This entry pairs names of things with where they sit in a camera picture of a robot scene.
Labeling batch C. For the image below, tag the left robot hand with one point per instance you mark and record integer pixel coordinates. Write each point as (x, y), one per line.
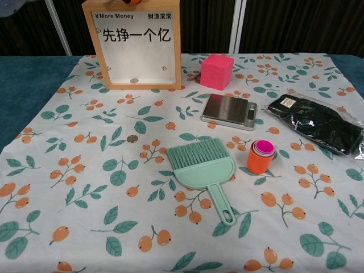
(132, 1)

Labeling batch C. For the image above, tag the silver coin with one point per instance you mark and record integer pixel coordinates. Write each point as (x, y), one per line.
(132, 138)
(133, 80)

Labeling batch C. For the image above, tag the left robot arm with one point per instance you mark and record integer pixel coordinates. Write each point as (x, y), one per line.
(8, 5)

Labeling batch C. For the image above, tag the mint green hand brush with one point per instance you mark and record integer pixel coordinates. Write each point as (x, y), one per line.
(203, 173)

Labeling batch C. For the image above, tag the pink foam cube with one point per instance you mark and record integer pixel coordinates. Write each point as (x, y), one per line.
(214, 71)

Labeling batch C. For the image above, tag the silver digital kitchen scale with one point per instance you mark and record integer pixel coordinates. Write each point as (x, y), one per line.
(224, 109)

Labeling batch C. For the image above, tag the teal table cover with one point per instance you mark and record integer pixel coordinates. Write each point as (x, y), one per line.
(17, 85)

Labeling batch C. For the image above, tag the orange nested cup stack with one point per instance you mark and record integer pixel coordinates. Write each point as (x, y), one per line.
(257, 163)

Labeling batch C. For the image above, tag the black gloves in plastic bag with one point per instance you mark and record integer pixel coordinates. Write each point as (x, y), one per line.
(318, 125)

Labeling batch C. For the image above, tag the floral printed tablecloth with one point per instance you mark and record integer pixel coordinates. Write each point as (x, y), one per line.
(182, 244)

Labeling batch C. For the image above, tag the white partition frame post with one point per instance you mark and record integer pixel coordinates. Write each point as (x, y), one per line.
(58, 28)
(237, 25)

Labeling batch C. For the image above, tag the wooden money box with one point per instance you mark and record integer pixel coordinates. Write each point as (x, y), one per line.
(136, 86)

